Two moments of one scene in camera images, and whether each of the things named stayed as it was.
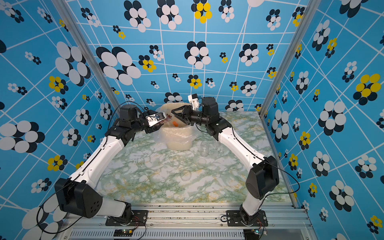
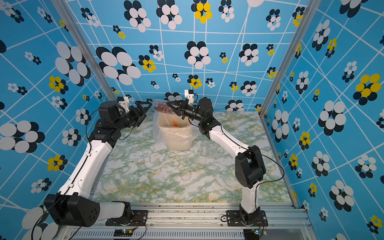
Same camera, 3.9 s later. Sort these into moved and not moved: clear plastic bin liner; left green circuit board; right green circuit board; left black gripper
Moved: left black gripper
Not moved: right green circuit board; left green circuit board; clear plastic bin liner
